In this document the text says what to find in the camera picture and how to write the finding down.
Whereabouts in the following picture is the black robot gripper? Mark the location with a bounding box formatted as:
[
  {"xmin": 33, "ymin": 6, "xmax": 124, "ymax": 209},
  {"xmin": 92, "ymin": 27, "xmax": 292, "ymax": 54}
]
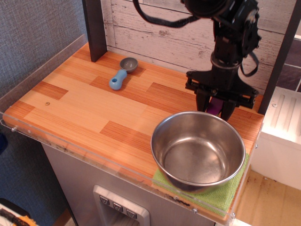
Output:
[{"xmin": 185, "ymin": 65, "xmax": 259, "ymax": 121}]

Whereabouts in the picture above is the purple toy eggplant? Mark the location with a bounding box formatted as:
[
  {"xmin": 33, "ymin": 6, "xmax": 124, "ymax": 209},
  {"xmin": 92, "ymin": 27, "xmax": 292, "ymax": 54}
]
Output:
[{"xmin": 206, "ymin": 97, "xmax": 224, "ymax": 116}]

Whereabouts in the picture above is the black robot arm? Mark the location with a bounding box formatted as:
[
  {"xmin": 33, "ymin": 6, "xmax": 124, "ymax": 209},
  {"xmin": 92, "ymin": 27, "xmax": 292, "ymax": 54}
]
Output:
[{"xmin": 183, "ymin": 0, "xmax": 261, "ymax": 121}]

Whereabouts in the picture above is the silver metal bowl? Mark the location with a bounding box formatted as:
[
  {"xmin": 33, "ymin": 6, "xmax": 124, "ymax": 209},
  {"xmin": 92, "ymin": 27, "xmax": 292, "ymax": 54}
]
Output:
[{"xmin": 150, "ymin": 111, "xmax": 246, "ymax": 193}]

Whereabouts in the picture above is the white toy sink unit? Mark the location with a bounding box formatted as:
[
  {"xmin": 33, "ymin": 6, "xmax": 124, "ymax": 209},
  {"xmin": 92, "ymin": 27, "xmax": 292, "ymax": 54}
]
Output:
[{"xmin": 251, "ymin": 87, "xmax": 301, "ymax": 189}]

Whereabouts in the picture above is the blue grey toy scoop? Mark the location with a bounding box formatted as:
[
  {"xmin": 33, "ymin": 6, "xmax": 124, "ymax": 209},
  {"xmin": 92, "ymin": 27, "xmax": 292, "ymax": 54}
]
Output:
[{"xmin": 109, "ymin": 57, "xmax": 138, "ymax": 90}]

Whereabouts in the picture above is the green cloth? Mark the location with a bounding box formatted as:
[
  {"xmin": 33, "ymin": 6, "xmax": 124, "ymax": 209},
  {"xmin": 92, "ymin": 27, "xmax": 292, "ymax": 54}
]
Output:
[{"xmin": 153, "ymin": 153, "xmax": 250, "ymax": 215}]

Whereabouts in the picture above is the clear acrylic edge guard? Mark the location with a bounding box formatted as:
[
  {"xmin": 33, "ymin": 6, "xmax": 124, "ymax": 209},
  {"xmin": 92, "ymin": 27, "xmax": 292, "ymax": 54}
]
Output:
[{"xmin": 0, "ymin": 111, "xmax": 264, "ymax": 221}]

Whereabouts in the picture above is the silver ice dispenser panel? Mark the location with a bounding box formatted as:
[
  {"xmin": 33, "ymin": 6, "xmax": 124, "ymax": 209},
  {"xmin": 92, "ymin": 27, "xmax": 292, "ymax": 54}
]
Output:
[{"xmin": 93, "ymin": 185, "xmax": 151, "ymax": 226}]

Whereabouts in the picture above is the grey toy fridge cabinet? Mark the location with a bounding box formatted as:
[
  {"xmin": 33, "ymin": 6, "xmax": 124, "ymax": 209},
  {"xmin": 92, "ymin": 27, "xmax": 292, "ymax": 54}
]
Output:
[{"xmin": 41, "ymin": 143, "xmax": 221, "ymax": 226}]

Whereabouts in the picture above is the orange object bottom left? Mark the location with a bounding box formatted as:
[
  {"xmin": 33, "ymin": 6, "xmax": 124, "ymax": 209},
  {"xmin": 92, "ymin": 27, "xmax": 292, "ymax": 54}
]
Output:
[{"xmin": 0, "ymin": 209, "xmax": 37, "ymax": 226}]

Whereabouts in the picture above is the dark right shelf post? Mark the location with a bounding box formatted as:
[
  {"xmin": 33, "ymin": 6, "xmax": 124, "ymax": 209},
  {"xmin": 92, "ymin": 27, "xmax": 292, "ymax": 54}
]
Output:
[{"xmin": 257, "ymin": 0, "xmax": 301, "ymax": 115}]

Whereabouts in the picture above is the dark shelf post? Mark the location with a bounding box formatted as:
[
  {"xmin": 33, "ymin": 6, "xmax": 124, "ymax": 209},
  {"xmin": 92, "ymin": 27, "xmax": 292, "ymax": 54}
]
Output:
[
  {"xmin": 257, "ymin": 0, "xmax": 301, "ymax": 115},
  {"xmin": 82, "ymin": 0, "xmax": 107, "ymax": 62}
]

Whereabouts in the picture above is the dark left shelf post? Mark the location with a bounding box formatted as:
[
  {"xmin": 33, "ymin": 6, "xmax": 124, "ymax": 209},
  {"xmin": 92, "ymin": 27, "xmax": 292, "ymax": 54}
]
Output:
[{"xmin": 82, "ymin": 0, "xmax": 107, "ymax": 62}]

